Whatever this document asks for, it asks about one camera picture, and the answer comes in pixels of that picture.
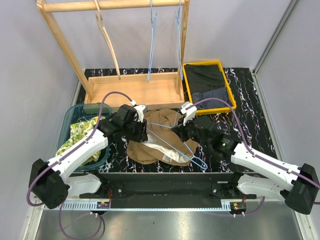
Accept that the teal plastic basket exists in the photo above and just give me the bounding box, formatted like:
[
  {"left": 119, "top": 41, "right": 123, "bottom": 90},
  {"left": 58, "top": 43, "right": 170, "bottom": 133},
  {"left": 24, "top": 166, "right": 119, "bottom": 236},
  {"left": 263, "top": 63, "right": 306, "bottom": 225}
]
[{"left": 57, "top": 103, "right": 110, "bottom": 172}]

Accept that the dark blue garment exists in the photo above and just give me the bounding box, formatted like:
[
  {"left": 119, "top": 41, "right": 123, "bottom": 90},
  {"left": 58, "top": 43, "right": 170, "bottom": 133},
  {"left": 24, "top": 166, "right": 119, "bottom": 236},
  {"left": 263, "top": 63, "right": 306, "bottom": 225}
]
[{"left": 191, "top": 86, "right": 231, "bottom": 110}]

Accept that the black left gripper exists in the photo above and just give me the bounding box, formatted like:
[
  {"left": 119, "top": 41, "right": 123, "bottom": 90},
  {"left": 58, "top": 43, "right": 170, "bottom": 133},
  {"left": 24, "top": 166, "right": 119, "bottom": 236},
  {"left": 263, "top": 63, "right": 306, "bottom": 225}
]
[{"left": 123, "top": 117, "right": 148, "bottom": 143}]

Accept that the yellow plastic tray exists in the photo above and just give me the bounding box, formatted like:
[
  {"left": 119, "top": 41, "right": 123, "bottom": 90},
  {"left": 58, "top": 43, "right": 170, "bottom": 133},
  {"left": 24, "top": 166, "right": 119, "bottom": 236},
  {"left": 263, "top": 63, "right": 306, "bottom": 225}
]
[{"left": 182, "top": 60, "right": 237, "bottom": 116}]

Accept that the wooden hanger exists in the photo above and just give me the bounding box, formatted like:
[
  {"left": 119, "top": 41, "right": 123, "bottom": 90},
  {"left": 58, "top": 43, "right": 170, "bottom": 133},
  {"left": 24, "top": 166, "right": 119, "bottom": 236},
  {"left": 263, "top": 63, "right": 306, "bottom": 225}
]
[{"left": 94, "top": 0, "right": 121, "bottom": 80}]

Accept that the black marbled mat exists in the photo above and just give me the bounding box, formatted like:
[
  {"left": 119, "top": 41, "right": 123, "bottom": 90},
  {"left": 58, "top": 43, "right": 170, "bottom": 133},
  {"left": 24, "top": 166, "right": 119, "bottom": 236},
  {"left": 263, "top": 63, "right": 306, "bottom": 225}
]
[{"left": 66, "top": 66, "right": 279, "bottom": 174}]

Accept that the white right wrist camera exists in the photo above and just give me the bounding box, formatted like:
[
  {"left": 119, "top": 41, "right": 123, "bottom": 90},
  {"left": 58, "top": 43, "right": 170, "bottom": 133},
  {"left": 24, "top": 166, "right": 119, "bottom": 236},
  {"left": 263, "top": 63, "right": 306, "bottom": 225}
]
[{"left": 179, "top": 101, "right": 197, "bottom": 126}]

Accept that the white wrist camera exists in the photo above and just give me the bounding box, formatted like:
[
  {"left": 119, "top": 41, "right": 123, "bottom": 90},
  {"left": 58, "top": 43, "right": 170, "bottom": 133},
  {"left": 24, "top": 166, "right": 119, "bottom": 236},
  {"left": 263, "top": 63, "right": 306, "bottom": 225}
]
[
  {"left": 179, "top": 101, "right": 197, "bottom": 126},
  {"left": 130, "top": 100, "right": 148, "bottom": 123}
]

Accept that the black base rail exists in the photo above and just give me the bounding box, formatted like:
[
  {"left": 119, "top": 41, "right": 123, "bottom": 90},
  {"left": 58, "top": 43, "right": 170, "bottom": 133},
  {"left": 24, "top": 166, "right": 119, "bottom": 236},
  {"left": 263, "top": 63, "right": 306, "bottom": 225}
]
[{"left": 80, "top": 172, "right": 256, "bottom": 211}]

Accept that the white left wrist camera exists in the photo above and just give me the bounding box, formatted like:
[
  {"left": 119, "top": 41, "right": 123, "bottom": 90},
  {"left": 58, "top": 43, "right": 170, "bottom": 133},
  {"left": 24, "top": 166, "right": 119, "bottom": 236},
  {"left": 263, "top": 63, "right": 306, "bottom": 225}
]
[{"left": 130, "top": 100, "right": 148, "bottom": 123}]

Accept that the wooden clothes rack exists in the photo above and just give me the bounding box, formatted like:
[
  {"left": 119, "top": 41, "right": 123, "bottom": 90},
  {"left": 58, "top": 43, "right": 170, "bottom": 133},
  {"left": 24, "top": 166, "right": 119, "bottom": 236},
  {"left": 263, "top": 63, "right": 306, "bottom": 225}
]
[{"left": 36, "top": 0, "right": 190, "bottom": 110}]

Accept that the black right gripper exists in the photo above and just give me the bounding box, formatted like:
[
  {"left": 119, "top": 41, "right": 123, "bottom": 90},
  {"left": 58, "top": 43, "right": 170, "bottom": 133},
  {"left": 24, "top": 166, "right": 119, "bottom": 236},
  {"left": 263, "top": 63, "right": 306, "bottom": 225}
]
[{"left": 172, "top": 113, "right": 211, "bottom": 149}]

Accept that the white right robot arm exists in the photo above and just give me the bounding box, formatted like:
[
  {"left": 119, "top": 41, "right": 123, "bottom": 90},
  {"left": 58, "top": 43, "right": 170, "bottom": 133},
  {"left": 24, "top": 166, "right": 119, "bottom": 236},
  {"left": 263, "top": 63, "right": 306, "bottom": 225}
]
[{"left": 171, "top": 116, "right": 320, "bottom": 215}]

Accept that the tan brown skirt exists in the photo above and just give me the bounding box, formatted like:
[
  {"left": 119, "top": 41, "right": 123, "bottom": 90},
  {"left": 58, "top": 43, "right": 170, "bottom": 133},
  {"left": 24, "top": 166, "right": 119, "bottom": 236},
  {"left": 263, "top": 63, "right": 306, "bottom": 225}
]
[{"left": 126, "top": 108, "right": 199, "bottom": 167}]

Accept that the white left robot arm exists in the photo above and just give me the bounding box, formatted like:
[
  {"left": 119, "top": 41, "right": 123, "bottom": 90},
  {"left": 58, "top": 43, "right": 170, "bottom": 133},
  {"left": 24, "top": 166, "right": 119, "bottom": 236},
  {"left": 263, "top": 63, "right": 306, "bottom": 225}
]
[{"left": 27, "top": 104, "right": 148, "bottom": 209}]

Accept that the black striped garment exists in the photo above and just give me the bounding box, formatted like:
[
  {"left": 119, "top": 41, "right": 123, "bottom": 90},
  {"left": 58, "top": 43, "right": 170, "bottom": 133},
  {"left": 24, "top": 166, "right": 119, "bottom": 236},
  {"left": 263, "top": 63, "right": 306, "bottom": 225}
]
[{"left": 184, "top": 64, "right": 225, "bottom": 94}]

